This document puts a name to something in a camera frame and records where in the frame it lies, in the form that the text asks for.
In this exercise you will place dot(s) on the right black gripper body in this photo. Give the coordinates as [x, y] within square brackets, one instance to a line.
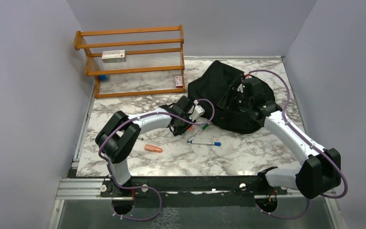
[237, 102]

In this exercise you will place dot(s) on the black student backpack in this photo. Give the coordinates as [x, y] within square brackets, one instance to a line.
[212, 86]

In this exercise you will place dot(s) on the copper orange pen case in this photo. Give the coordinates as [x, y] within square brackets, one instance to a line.
[152, 148]

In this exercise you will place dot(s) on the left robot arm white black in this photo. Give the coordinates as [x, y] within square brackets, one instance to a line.
[117, 138]

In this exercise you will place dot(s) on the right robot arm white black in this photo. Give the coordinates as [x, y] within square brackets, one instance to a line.
[320, 169]

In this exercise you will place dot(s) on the small red white box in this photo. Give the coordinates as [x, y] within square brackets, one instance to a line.
[178, 82]

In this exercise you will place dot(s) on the green capped marker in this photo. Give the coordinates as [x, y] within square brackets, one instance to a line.
[197, 133]

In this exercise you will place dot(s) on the blue capped marker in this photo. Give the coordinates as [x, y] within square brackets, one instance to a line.
[205, 143]

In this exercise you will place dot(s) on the wooden shelf rack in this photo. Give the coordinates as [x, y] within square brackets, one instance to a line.
[137, 61]

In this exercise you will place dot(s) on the blue object under shelf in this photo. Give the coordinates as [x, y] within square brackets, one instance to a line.
[103, 77]

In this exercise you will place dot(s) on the white red box on shelf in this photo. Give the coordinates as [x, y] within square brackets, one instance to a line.
[113, 56]

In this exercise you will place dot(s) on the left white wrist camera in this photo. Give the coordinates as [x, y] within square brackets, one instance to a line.
[196, 111]

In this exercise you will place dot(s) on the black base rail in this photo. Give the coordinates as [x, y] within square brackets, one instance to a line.
[187, 192]

